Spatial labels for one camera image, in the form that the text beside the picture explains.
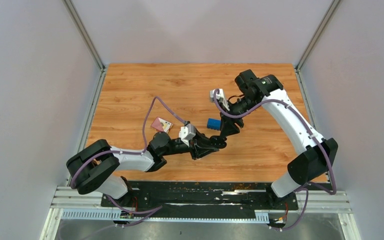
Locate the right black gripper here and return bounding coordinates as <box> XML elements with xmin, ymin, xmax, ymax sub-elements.
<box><xmin>218</xmin><ymin>95</ymin><xmax>260</xmax><ymax>138</ymax></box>

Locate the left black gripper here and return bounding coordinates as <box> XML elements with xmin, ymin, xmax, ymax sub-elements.
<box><xmin>162</xmin><ymin>128</ymin><xmax>220</xmax><ymax>161</ymax></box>

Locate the black earbud charging case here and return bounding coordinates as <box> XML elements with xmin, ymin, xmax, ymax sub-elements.
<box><xmin>209</xmin><ymin>135</ymin><xmax>227</xmax><ymax>149</ymax></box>

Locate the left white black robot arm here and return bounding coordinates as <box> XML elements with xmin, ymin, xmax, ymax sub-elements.
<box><xmin>66</xmin><ymin>131</ymin><xmax>227</xmax><ymax>207</ymax></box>

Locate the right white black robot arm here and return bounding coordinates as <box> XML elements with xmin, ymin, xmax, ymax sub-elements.
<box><xmin>209</xmin><ymin>69</ymin><xmax>338</xmax><ymax>209</ymax></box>

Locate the blue toy brick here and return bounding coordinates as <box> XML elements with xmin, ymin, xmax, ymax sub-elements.
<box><xmin>206</xmin><ymin>118</ymin><xmax>222</xmax><ymax>131</ymax></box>

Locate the pink small carton box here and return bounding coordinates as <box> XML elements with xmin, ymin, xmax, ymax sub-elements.
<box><xmin>150</xmin><ymin>117</ymin><xmax>173</xmax><ymax>133</ymax></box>

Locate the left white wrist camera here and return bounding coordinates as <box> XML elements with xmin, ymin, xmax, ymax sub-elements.
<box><xmin>178</xmin><ymin>123</ymin><xmax>196</xmax><ymax>147</ymax></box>

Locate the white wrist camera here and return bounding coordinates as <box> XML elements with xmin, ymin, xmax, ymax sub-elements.
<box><xmin>209</xmin><ymin>88</ymin><xmax>230</xmax><ymax>112</ymax></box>
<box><xmin>178</xmin><ymin>123</ymin><xmax>196</xmax><ymax>147</ymax></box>

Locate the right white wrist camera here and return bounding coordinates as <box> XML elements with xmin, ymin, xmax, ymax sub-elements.
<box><xmin>209</xmin><ymin>88</ymin><xmax>230</xmax><ymax>112</ymax></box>

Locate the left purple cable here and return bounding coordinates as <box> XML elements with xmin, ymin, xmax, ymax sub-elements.
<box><xmin>70</xmin><ymin>96</ymin><xmax>188</xmax><ymax>190</ymax></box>

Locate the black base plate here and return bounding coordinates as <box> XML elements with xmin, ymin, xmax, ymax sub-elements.
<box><xmin>115</xmin><ymin>181</ymin><xmax>299</xmax><ymax>219</ymax></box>

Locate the white slotted cable duct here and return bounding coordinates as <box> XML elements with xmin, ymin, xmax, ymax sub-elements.
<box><xmin>61</xmin><ymin>209</ymin><xmax>270</xmax><ymax>223</ymax></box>

